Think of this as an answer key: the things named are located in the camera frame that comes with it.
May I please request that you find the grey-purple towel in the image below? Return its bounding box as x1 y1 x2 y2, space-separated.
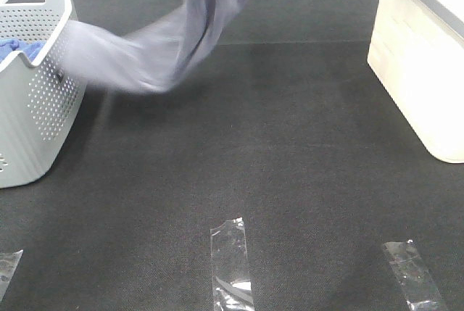
59 0 247 94

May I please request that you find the black mat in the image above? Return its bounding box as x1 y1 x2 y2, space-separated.
1 0 463 310

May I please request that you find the middle clear tape strip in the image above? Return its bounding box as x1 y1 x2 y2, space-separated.
210 217 255 310

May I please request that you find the clear tape strip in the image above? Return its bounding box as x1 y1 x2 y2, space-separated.
0 250 23 298
210 217 255 310
382 239 448 311

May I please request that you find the grey perforated laundry basket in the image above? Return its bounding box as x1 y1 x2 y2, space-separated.
1 0 86 188

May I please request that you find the white plastic storage box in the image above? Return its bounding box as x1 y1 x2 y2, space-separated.
367 0 463 164

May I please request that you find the right clear tape strip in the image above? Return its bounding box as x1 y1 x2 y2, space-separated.
382 239 448 311

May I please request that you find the blue cloth in basket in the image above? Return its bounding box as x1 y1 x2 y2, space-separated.
0 38 45 61

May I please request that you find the left clear tape strip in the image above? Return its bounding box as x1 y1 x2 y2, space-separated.
0 250 23 298

